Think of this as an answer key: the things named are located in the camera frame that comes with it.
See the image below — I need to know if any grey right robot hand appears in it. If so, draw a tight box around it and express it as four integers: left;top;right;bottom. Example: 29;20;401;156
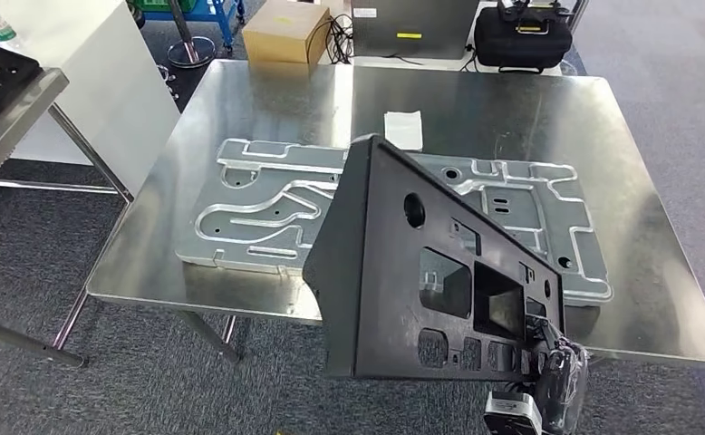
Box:
520;318;592;435

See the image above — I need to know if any steel workbench table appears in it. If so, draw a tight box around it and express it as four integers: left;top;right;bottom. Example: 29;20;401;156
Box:
51;58;705;366

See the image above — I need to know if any white paper sheet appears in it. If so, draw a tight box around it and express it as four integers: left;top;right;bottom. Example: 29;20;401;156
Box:
383;110;424;152

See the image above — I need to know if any black carry case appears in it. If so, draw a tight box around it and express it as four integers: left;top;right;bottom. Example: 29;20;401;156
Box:
473;0;575;75

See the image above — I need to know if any stamped grey metal plate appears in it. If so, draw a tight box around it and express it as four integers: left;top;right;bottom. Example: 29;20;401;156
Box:
174;138;614;307

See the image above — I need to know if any dark grey equipment case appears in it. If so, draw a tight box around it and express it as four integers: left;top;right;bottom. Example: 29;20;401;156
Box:
351;0;481;62

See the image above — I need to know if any brown cardboard box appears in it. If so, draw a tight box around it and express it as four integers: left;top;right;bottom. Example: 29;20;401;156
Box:
241;0;333;66

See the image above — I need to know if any chrome base barrier stanchion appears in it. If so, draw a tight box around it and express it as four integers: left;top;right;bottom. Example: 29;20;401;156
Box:
165;0;217;70

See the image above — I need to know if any green plastic crate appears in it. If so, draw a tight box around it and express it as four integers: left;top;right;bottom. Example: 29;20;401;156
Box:
133;0;198;15

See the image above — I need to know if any white partition box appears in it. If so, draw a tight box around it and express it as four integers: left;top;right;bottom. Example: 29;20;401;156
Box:
0;0;180;197

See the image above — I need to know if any steel side table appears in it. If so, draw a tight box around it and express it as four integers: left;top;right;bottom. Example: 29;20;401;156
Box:
0;67;134;369

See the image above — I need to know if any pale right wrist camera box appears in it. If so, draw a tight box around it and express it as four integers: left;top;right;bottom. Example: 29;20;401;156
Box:
483;390;544;435

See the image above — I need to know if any black cable bundle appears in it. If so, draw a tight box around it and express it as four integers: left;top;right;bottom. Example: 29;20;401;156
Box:
305;13;355;65

